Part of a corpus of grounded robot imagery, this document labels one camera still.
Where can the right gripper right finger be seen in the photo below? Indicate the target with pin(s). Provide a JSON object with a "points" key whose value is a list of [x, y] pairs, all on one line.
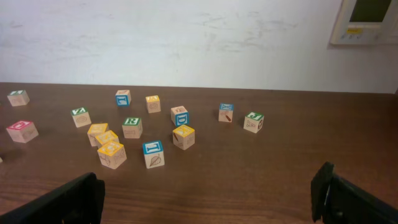
{"points": [[336, 200]]}

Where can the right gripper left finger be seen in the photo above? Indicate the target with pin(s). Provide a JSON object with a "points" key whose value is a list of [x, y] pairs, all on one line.
{"points": [[79, 201]]}

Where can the yellow block cluster lower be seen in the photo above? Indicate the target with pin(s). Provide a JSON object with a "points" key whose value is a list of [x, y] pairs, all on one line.
{"points": [[112, 154]]}

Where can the yellow block cluster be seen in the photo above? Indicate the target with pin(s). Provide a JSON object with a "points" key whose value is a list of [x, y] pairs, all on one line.
{"points": [[103, 138], [112, 154], [96, 129]]}

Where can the yellow block cluster middle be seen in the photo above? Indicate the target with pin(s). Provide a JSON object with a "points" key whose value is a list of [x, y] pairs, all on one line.
{"points": [[103, 138]]}

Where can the yellow block cluster left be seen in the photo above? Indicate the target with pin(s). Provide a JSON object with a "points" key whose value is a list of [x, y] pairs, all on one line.
{"points": [[96, 129]]}

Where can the green block letter Z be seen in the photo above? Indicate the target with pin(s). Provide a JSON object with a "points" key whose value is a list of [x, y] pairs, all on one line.
{"points": [[81, 117]]}

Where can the blue block letter E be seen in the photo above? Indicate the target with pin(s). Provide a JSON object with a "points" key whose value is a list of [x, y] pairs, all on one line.
{"points": [[153, 154]]}

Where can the green block letter R right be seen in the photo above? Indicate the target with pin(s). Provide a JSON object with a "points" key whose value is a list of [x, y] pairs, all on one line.
{"points": [[132, 128]]}

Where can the red block letter O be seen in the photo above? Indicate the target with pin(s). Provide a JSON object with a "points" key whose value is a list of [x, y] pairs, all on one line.
{"points": [[22, 131]]}

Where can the wood block blue side top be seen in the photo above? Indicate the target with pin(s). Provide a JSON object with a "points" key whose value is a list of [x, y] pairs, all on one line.
{"points": [[123, 97]]}

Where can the green block letter J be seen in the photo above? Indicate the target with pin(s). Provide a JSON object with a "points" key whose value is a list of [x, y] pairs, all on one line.
{"points": [[253, 122]]}

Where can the green block letter L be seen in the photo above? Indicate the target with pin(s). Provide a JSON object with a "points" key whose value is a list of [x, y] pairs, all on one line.
{"points": [[18, 98]]}

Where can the yellow block top right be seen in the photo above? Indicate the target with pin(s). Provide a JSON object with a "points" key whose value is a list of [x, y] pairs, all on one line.
{"points": [[153, 104]]}

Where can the wood block blue D side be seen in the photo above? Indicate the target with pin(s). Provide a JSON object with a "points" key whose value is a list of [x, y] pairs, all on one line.
{"points": [[179, 116]]}

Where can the blue block letter X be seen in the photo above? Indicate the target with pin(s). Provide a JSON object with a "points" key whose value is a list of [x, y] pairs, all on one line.
{"points": [[226, 112]]}

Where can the white wall thermostat panel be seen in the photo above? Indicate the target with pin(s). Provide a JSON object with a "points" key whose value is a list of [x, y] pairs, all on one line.
{"points": [[365, 22]]}

